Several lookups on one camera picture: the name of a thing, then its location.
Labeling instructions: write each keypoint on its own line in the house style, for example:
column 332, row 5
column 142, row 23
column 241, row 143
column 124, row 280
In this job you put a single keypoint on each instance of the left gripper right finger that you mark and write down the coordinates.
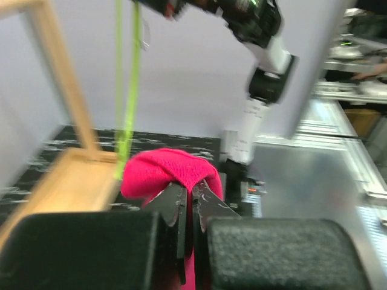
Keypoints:
column 235, row 252

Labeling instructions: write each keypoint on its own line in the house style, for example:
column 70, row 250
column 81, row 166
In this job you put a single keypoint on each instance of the red shirt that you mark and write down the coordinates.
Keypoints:
column 169, row 172

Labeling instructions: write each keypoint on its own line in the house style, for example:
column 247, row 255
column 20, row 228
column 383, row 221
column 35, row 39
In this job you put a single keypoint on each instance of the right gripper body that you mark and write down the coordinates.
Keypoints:
column 193, row 6

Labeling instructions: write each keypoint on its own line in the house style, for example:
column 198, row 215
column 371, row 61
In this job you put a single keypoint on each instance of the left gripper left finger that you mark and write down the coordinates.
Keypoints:
column 85, row 250

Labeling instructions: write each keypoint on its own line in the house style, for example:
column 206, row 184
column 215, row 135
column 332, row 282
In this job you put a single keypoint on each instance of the lime green hanger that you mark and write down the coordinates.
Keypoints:
column 126, row 108

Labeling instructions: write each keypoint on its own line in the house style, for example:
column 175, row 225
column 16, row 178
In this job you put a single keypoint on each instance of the wooden clothes rack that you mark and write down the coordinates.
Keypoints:
column 81, row 179

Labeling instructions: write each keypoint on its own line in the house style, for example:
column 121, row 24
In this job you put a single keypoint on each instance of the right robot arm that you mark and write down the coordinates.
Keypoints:
column 257, row 25

